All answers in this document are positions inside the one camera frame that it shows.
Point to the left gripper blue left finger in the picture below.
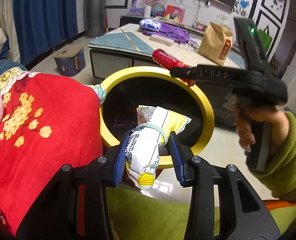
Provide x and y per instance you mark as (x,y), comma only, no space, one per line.
(120,163)

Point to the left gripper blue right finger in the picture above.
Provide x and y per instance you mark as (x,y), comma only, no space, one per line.
(178,159)

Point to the white printed plastic bag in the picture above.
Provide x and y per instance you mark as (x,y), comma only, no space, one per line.
(152,133)

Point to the red snack tube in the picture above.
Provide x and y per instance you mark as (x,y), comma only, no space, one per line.
(166,60)

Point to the green sleeve right forearm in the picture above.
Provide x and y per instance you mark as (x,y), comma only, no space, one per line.
(280,174)

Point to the yellow rimmed trash bin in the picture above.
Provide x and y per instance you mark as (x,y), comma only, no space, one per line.
(152,86)

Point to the right hand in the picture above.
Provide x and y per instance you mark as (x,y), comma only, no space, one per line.
(278,120)

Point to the green shopping bag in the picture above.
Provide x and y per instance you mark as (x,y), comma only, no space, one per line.
(265,38)

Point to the brown paper bag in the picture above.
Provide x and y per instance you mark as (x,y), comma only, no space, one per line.
(216,43)

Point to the red floral blanket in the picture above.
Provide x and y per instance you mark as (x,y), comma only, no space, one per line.
(48,121)

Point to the purple cloth bag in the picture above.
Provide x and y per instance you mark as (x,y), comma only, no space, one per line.
(169,31)

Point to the beige power strip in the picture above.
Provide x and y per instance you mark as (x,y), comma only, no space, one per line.
(162,40)

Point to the coffee table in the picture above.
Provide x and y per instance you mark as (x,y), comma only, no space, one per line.
(128,46)

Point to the blue storage stool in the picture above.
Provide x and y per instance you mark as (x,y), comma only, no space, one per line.
(70,60)

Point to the colourful painting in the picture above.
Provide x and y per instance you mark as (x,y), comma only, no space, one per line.
(175,14)

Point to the tissue pack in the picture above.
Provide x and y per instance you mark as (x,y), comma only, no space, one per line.
(150,24)

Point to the black tv stand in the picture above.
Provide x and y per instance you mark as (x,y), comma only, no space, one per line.
(136,19)

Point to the round mirror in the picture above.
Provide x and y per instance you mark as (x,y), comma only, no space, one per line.
(157,10)

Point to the white vase red flowers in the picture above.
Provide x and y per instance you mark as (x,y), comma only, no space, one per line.
(148,6)

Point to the blue sofa cover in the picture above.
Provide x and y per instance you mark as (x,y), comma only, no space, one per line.
(6,64)

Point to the silver tower air conditioner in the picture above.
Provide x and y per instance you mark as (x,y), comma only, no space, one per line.
(95,17)

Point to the blue curtain right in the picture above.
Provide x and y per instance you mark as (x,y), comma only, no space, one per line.
(43,24)

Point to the beige curtain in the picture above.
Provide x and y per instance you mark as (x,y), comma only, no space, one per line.
(8,35)

